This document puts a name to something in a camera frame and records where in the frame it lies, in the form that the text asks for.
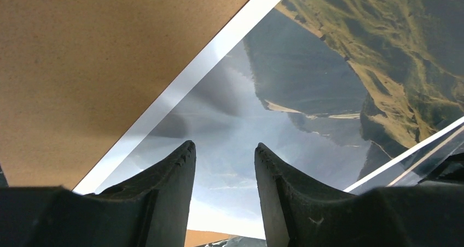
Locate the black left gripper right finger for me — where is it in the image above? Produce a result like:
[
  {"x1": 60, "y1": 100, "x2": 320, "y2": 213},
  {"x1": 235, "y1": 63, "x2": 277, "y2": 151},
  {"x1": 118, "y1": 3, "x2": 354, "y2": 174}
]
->
[{"x1": 254, "y1": 143, "x2": 463, "y2": 246}]

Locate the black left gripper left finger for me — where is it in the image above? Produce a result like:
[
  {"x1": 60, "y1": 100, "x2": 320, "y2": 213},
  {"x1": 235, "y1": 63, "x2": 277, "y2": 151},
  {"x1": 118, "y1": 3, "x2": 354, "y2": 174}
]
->
[{"x1": 1, "y1": 141, "x2": 196, "y2": 246}]

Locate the landscape photo print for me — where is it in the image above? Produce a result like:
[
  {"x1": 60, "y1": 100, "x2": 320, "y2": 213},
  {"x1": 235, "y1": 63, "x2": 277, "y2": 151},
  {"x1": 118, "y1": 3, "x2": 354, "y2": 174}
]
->
[{"x1": 74, "y1": 0, "x2": 463, "y2": 238}]

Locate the brown backing board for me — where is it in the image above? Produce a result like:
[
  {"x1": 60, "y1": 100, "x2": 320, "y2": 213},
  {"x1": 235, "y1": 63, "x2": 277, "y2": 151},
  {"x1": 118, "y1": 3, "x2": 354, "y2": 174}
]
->
[{"x1": 0, "y1": 0, "x2": 265, "y2": 247}]

